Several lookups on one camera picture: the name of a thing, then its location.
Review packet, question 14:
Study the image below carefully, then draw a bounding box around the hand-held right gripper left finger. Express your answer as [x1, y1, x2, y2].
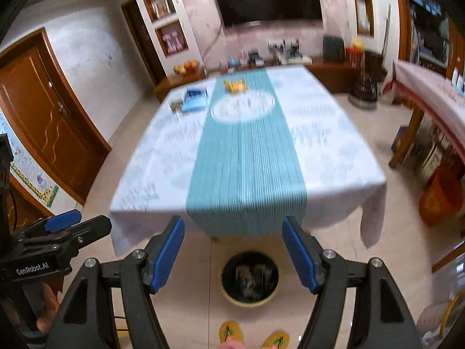
[45, 215, 186, 349]

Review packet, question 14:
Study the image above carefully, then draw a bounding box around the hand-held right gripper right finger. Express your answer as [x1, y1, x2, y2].
[281, 216, 424, 349]

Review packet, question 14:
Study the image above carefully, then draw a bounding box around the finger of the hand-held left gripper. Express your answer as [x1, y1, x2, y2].
[54, 215, 112, 262]
[12, 210, 83, 242]

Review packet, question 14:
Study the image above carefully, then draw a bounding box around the black trash bin yellow rim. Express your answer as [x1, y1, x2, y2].
[221, 250, 280, 308]

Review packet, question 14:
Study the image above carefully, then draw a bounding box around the person's left hand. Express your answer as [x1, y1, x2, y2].
[35, 283, 62, 334]

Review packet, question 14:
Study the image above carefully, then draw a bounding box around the yellow printed slipper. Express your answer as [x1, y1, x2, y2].
[262, 331, 288, 349]
[219, 320, 244, 346]

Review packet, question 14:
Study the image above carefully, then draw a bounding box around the wooden door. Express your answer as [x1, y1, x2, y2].
[0, 28, 112, 205]

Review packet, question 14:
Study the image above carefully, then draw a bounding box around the printed tablecloth with teal stripe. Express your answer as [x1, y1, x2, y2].
[109, 65, 387, 257]

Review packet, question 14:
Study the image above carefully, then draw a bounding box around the orange bucket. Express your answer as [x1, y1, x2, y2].
[419, 169, 464, 226]

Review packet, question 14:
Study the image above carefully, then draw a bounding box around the blue face mask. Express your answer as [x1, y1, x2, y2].
[182, 87, 208, 112]

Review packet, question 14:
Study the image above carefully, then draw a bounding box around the small wooden cabinet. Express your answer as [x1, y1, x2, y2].
[154, 67, 208, 101]

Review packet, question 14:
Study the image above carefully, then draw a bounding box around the black blender appliance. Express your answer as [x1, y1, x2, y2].
[349, 51, 388, 110]

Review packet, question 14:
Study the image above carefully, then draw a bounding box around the yellow snack packet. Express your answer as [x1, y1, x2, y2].
[223, 79, 250, 94]

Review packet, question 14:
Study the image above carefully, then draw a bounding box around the long wooden sideboard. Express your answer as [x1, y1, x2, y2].
[203, 56, 364, 94]

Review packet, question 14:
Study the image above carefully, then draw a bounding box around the bowl of fruit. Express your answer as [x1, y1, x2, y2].
[173, 60, 200, 75]

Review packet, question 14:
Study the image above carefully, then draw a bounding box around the red yellow box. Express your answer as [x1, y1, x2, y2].
[345, 42, 364, 67]

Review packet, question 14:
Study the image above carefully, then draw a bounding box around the table with pink cloth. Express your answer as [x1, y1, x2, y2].
[381, 60, 465, 170]

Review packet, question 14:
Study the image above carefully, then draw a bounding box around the dark green appliance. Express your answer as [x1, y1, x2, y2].
[323, 35, 345, 62]

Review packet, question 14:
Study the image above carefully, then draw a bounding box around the black television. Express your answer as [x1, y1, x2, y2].
[211, 0, 324, 28]

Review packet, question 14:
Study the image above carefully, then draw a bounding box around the children's wall poster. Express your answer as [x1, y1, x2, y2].
[0, 109, 60, 209]

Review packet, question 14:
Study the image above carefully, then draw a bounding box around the white wall shelf niche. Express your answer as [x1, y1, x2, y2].
[341, 0, 375, 39]
[131, 0, 190, 59]

